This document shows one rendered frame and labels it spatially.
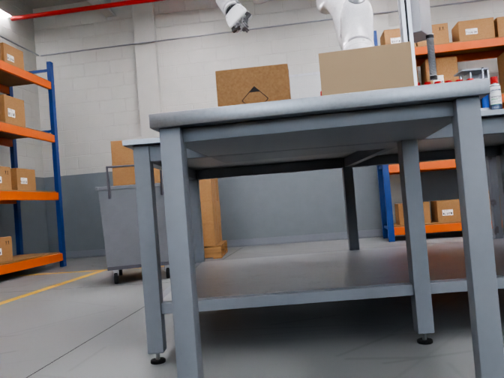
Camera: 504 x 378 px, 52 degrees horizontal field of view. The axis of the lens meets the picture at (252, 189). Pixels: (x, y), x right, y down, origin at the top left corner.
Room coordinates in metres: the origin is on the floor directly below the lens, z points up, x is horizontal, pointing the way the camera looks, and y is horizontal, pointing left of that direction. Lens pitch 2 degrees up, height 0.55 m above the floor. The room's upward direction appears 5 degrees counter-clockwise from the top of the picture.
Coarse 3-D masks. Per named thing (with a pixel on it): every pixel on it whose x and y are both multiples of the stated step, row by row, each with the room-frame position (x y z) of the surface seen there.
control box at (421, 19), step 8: (416, 0) 2.32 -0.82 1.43; (424, 0) 2.39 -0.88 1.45; (416, 8) 2.32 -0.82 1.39; (424, 8) 2.38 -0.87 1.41; (416, 16) 2.32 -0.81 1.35; (424, 16) 2.37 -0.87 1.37; (416, 24) 2.32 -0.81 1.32; (424, 24) 2.36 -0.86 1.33; (416, 32) 2.33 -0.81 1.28; (424, 32) 2.35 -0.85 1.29; (416, 40) 2.46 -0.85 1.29
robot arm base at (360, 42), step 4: (352, 40) 1.86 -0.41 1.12; (356, 40) 1.85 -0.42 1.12; (360, 40) 1.84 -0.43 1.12; (364, 40) 1.84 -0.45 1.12; (368, 40) 1.85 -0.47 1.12; (348, 44) 1.86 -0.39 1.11; (352, 44) 1.84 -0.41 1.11; (356, 44) 1.83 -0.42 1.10; (360, 44) 1.83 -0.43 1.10; (364, 44) 1.83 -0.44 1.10; (368, 44) 1.83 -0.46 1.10; (372, 44) 1.86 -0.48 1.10; (344, 48) 1.88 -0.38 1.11; (348, 48) 1.85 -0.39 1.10; (352, 48) 1.83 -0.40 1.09; (356, 48) 1.81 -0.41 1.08
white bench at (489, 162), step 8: (488, 160) 3.56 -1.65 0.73; (488, 168) 3.57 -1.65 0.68; (488, 176) 3.58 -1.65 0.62; (496, 176) 3.55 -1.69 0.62; (488, 184) 3.60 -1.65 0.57; (496, 184) 3.55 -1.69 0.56; (496, 192) 3.55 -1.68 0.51; (496, 200) 3.55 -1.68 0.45; (496, 208) 3.55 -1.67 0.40; (496, 216) 3.55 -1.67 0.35; (496, 224) 3.55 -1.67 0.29; (496, 232) 3.55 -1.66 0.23
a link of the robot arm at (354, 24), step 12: (348, 0) 1.94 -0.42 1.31; (360, 0) 1.92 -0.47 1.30; (348, 12) 1.92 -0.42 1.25; (360, 12) 1.91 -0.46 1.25; (372, 12) 1.92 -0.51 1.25; (348, 24) 1.92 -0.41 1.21; (360, 24) 1.90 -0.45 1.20; (372, 24) 1.92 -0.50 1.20; (348, 36) 1.90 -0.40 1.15; (360, 36) 1.86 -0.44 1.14; (372, 36) 1.91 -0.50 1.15
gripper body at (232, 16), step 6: (234, 6) 2.19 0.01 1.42; (240, 6) 2.16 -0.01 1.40; (228, 12) 2.20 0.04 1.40; (234, 12) 2.16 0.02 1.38; (240, 12) 2.14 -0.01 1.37; (228, 18) 2.18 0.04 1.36; (234, 18) 2.15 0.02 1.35; (240, 18) 2.13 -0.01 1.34; (228, 24) 2.17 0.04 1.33; (234, 24) 2.14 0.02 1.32; (240, 30) 2.17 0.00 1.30
